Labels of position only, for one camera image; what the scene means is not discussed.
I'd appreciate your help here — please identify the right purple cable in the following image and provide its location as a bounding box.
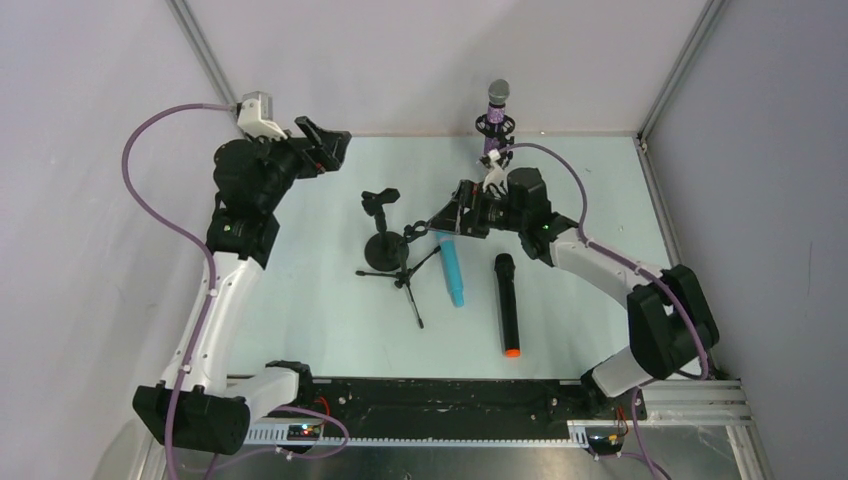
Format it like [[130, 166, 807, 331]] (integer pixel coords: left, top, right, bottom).
[[496, 142, 711, 382]]

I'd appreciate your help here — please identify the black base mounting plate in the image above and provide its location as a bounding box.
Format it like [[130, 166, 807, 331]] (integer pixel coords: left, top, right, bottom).
[[293, 378, 647, 442]]

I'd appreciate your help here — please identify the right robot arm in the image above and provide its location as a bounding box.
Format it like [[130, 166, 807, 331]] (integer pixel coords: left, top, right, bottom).
[[426, 167, 720, 398]]

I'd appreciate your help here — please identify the left circuit board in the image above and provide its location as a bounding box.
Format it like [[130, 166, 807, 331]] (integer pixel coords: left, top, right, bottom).
[[285, 424, 323, 443]]

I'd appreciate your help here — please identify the black microphone orange end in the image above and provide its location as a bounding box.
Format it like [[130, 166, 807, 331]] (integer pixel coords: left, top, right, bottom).
[[494, 253, 521, 358]]

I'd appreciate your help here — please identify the purple cable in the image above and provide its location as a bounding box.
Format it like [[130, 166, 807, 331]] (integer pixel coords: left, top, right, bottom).
[[121, 102, 240, 480], [496, 142, 711, 382]]

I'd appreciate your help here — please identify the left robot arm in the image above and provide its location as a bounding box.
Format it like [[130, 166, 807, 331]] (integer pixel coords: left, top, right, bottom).
[[132, 116, 352, 455]]

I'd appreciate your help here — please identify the circuit board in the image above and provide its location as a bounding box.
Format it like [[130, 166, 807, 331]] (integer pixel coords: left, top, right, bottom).
[[586, 433, 623, 458], [285, 424, 323, 443]]

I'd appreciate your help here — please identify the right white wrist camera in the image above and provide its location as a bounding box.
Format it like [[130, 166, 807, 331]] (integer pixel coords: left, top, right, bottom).
[[479, 149, 508, 198]]

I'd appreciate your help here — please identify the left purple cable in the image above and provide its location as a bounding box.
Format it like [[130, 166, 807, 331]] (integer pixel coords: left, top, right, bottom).
[[121, 102, 240, 480]]

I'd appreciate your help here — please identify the black small tripod stand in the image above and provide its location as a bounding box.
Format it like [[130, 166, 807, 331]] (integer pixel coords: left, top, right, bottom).
[[355, 220, 441, 329]]

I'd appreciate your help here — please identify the right circuit board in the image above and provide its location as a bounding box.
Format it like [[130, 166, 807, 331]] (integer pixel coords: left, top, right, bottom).
[[586, 433, 623, 458]]

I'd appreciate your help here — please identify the black round-base mic stand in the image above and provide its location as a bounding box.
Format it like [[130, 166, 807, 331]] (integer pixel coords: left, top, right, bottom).
[[361, 188, 409, 272]]

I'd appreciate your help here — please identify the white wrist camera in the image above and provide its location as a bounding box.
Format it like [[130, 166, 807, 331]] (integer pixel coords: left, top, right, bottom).
[[237, 91, 290, 141], [479, 149, 508, 198]]

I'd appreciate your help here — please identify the purple glitter microphone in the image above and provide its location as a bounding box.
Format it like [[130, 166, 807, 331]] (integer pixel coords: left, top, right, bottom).
[[483, 79, 510, 154]]

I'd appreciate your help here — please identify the turquoise microphone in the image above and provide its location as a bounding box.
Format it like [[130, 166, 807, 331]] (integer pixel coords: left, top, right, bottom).
[[436, 232, 465, 308]]

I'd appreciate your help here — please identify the black tripod shock-mount stand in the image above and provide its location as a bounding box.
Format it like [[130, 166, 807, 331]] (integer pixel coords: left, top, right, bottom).
[[475, 109, 515, 155]]

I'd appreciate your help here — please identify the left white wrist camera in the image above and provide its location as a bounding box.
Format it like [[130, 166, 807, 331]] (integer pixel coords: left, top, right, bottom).
[[237, 91, 290, 141]]

